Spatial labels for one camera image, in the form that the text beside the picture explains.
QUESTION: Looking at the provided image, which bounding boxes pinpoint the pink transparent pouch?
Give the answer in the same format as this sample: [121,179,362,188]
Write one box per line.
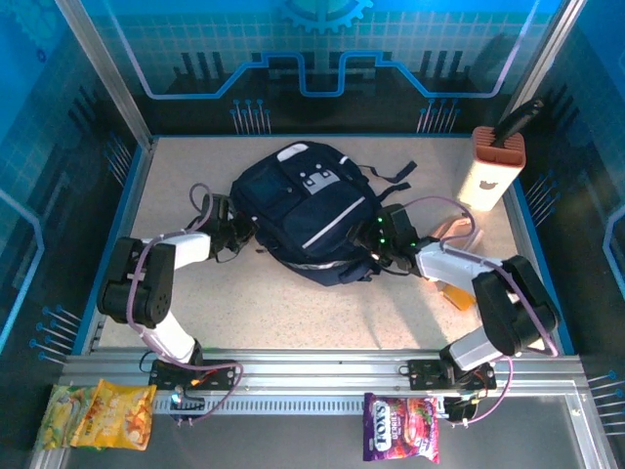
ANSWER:
[432,214,484,246]

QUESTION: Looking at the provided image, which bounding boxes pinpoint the navy blue student backpack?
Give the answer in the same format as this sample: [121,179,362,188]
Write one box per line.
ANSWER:
[229,141,419,288]

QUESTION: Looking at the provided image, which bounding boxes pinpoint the purple Fox's candy bag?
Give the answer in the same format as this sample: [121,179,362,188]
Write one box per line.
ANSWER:
[362,392,440,464]

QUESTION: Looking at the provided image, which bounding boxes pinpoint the yellow chips bag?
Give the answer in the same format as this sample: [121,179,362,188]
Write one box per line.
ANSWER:
[70,378,158,451]

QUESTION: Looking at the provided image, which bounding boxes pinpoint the green yellow snack bag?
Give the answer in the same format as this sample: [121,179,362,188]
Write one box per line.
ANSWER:
[32,384,99,451]

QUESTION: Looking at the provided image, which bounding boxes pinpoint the small orange box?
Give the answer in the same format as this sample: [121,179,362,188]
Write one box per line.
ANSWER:
[441,282,478,312]

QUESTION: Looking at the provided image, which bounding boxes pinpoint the white knife block orange top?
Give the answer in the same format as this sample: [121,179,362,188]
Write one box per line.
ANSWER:
[454,125,526,212]

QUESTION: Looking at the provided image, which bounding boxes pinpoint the small controller board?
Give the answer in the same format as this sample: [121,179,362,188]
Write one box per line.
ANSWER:
[441,393,482,429]
[168,388,206,427]

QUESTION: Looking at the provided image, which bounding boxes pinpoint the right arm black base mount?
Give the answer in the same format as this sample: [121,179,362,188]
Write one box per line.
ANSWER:
[398,359,498,392]

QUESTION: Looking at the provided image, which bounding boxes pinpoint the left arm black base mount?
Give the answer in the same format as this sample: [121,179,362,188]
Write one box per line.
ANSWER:
[148,359,240,392]

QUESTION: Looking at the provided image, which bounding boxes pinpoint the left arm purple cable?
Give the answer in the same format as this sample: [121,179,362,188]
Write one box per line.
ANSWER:
[127,183,245,427]

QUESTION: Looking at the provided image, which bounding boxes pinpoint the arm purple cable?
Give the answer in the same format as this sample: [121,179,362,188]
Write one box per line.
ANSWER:
[127,183,245,427]
[402,194,561,427]

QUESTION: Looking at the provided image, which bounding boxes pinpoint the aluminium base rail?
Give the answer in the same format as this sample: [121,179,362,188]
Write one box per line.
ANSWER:
[57,349,587,398]

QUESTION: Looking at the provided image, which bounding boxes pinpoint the black knife handle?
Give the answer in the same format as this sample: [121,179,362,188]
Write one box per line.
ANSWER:
[490,99,545,148]

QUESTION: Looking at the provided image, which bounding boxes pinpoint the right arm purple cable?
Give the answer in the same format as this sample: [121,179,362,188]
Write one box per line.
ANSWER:
[402,194,561,427]

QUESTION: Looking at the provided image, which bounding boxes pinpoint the white slotted cable duct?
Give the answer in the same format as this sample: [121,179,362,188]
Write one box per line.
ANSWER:
[151,394,448,416]

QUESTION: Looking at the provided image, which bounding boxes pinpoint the aluminium frame post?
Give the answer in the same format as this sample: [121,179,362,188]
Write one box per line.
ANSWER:
[505,0,590,131]
[53,0,155,148]

